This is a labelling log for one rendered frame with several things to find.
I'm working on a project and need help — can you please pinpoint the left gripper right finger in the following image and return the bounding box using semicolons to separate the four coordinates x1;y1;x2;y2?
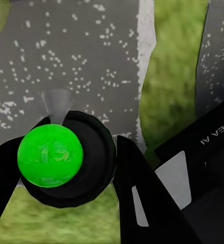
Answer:
117;136;203;244

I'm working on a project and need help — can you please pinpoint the insectifuge atomizer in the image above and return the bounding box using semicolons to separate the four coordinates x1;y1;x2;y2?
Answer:
17;87;117;208

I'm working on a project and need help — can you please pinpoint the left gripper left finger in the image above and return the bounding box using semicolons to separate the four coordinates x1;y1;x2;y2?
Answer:
0;136;25;217

